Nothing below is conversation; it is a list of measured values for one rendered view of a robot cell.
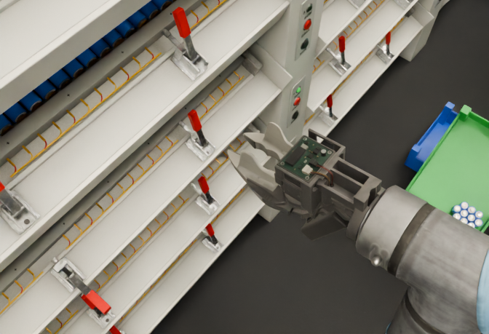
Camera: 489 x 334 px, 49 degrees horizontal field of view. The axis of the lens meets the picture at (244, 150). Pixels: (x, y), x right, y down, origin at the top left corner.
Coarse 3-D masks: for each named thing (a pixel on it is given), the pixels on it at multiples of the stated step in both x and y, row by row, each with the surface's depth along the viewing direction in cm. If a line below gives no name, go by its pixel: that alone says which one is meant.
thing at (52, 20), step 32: (0, 0) 44; (32, 0) 45; (64, 0) 46; (96, 0) 47; (128, 0) 49; (0, 32) 43; (32, 32) 44; (64, 32) 45; (96, 32) 48; (0, 64) 43; (32, 64) 43; (64, 64) 48; (0, 96) 43
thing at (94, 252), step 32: (256, 64) 88; (224, 96) 88; (256, 96) 90; (192, 128) 85; (224, 128) 86; (192, 160) 83; (160, 192) 80; (128, 224) 77; (64, 256) 74; (96, 256) 75; (32, 288) 71; (64, 288) 72; (0, 320) 69; (32, 320) 70
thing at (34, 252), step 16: (240, 64) 89; (224, 80) 88; (208, 96) 87; (160, 128) 81; (144, 144) 79; (128, 160) 78; (112, 176) 76; (96, 192) 75; (80, 208) 74; (64, 224) 73; (48, 240) 72; (32, 256) 70; (16, 272) 69; (32, 272) 71; (0, 288) 68
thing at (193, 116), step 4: (192, 112) 77; (196, 112) 77; (188, 116) 77; (192, 116) 77; (196, 116) 78; (192, 120) 77; (196, 120) 78; (192, 124) 78; (196, 124) 78; (200, 124) 79; (196, 128) 79; (200, 128) 79; (196, 132) 80; (200, 132) 80; (200, 136) 80; (196, 140) 82; (200, 140) 81; (204, 140) 82; (200, 144) 82; (204, 144) 82
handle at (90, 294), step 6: (72, 276) 70; (72, 282) 71; (78, 282) 71; (78, 288) 70; (84, 288) 70; (84, 294) 70; (90, 294) 70; (96, 294) 70; (90, 300) 69; (96, 300) 69; (102, 300) 69; (96, 306) 69; (102, 306) 69; (108, 306) 69; (102, 312) 69
